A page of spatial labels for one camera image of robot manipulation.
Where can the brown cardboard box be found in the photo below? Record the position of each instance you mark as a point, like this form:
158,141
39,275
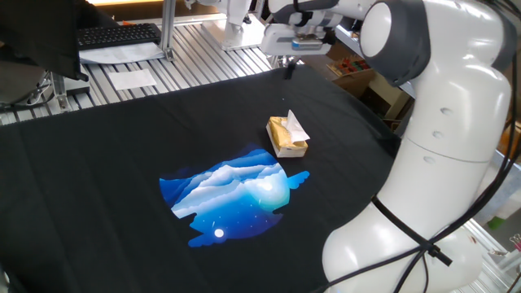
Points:
354,83

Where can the white napkin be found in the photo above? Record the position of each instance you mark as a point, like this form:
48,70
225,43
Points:
295,128

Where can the aluminium post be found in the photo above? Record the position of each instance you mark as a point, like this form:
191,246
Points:
167,24
277,62

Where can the aluminium bracket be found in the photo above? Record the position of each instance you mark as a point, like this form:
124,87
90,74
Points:
59,91

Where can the black monitor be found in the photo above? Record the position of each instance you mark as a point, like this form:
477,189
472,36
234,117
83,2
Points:
40,36

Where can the beige box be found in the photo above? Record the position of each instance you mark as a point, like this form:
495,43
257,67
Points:
386,97

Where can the white paper stack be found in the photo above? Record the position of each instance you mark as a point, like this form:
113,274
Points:
122,53

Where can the small white paper sheet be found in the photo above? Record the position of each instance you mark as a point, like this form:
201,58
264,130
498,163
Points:
132,79

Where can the tray of coloured blocks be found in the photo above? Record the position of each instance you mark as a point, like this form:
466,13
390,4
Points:
350,66

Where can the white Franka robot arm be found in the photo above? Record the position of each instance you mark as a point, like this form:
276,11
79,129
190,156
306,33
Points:
447,122

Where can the white stand on plate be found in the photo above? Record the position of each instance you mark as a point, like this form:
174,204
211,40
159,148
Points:
236,24

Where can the silver blue wrist mount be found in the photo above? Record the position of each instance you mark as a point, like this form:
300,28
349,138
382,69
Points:
307,42

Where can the gold tissue pack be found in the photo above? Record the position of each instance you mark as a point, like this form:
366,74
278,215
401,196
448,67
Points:
281,140

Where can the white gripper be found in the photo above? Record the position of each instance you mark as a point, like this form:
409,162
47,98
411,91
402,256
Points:
274,42

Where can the black cloth with blue print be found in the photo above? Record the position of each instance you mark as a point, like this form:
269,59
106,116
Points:
102,183

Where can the black keyboard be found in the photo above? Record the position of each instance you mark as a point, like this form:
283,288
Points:
118,36

